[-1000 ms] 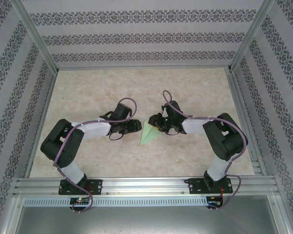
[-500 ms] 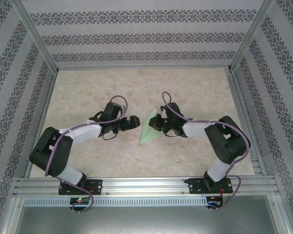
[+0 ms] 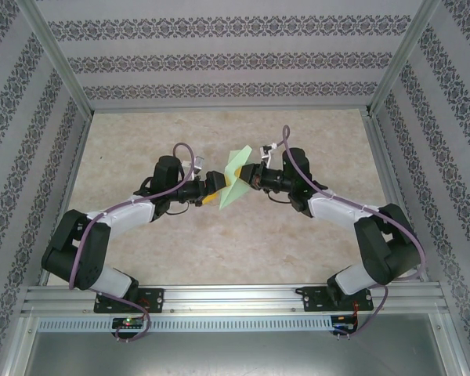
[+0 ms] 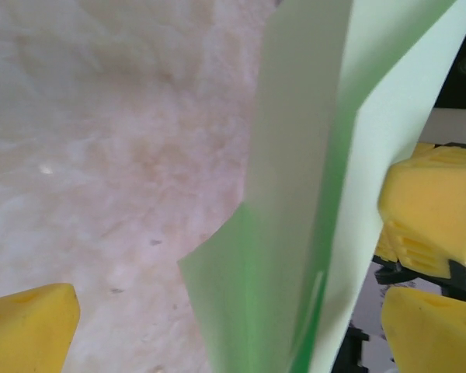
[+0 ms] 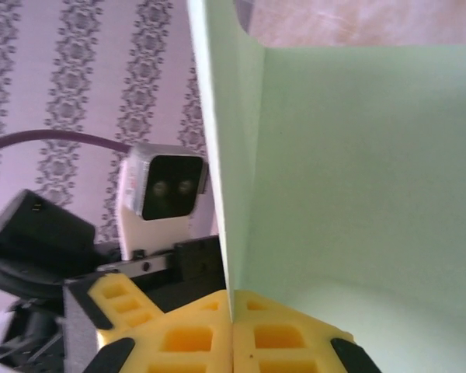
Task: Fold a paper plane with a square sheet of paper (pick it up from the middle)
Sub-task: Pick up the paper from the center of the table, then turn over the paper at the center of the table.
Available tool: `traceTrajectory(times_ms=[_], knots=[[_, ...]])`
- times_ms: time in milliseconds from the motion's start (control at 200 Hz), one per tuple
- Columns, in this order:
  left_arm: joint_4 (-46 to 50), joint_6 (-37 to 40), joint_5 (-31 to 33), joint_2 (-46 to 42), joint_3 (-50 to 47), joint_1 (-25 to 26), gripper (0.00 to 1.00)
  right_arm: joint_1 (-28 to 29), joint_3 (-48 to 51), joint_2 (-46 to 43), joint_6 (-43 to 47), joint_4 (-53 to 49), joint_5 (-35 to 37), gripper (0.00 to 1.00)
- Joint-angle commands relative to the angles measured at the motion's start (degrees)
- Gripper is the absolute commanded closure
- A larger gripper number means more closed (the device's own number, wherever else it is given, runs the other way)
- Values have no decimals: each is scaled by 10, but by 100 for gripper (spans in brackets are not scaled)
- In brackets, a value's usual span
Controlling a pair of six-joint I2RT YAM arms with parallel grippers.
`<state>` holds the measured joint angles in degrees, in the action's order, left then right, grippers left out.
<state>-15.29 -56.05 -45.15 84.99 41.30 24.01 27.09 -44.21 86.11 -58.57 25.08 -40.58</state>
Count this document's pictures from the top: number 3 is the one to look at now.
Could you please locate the light green paper sheet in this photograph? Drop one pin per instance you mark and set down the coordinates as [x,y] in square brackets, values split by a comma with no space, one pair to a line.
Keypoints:
[235,196]

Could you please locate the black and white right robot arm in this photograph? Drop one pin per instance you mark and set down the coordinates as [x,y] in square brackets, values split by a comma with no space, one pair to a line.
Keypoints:
[384,250]

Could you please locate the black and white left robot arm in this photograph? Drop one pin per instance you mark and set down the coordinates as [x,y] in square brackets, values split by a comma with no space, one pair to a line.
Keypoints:
[90,258]

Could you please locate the grey metal panel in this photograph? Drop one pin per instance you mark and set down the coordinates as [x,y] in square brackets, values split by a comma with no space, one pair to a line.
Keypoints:
[235,352]

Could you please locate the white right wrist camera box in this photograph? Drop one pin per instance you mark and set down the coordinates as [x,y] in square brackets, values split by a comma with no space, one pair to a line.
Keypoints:
[267,154]

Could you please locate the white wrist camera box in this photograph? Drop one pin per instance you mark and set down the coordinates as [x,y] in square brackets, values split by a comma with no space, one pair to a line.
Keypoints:
[197,162]
[267,154]

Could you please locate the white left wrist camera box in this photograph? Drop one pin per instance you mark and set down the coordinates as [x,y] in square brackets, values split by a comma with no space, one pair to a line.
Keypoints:
[197,162]

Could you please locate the aluminium mounting rail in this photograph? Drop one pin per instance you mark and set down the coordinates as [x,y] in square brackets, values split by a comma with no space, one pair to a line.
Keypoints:
[235,299]

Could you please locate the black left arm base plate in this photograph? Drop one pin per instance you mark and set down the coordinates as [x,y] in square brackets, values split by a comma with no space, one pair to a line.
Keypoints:
[156,299]

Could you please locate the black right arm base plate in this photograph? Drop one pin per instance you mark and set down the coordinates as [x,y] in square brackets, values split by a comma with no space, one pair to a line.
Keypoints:
[311,299]

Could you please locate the aluminium frame post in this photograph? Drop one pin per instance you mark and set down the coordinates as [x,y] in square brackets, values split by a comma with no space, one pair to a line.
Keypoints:
[405,55]
[58,58]

